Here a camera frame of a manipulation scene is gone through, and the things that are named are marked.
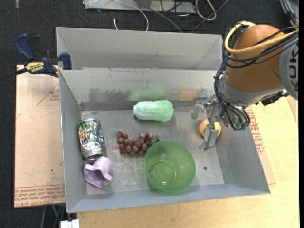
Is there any lilac crumpled cloth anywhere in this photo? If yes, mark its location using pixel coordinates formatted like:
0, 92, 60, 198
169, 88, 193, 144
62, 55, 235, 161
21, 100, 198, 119
83, 156, 113, 189

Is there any green toy cabbage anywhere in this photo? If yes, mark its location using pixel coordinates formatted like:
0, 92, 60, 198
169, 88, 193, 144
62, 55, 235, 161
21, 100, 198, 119
132, 100, 175, 123

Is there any yellow-orange toy fruit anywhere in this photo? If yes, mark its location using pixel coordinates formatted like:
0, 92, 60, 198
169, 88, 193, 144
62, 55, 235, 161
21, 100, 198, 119
199, 118, 222, 139

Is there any crushed green soda can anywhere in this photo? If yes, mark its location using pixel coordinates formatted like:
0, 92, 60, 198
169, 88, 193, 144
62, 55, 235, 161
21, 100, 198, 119
77, 117, 107, 162

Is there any purple toy grape bunch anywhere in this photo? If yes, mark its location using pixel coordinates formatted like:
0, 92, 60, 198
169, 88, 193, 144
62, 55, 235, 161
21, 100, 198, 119
116, 131, 160, 156

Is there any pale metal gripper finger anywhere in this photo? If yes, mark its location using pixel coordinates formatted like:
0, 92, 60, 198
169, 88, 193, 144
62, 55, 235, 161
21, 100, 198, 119
199, 124, 219, 151
190, 104, 205, 120

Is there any green plastic bowl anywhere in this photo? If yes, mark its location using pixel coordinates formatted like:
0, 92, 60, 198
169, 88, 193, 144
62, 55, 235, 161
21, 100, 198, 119
144, 140, 197, 195

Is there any grey metal bin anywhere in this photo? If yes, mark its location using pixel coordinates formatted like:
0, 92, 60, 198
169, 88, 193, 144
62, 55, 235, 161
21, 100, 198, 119
56, 27, 271, 214

